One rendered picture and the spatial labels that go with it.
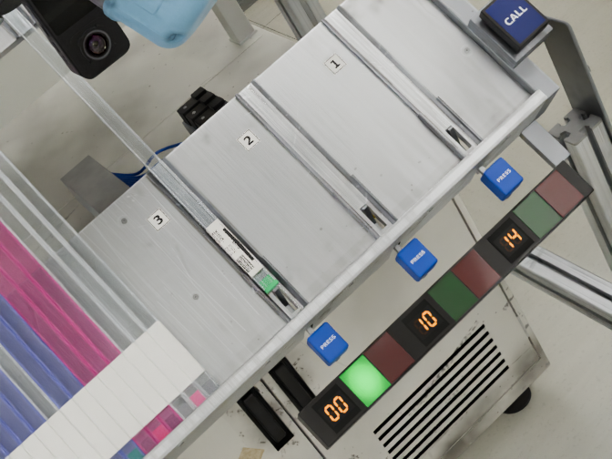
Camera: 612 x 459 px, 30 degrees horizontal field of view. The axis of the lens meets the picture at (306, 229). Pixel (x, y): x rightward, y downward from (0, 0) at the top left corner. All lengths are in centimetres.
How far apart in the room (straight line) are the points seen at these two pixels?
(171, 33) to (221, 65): 95
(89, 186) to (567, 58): 64
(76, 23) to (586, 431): 111
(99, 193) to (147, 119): 20
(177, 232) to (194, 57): 69
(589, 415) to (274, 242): 83
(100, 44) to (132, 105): 83
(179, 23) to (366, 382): 45
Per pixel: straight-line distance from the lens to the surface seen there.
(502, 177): 104
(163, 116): 160
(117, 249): 103
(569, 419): 175
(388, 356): 101
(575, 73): 114
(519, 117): 106
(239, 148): 105
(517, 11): 107
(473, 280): 104
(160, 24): 67
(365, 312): 146
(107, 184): 145
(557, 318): 188
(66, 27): 84
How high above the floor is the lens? 136
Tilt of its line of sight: 36 degrees down
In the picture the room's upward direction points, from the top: 34 degrees counter-clockwise
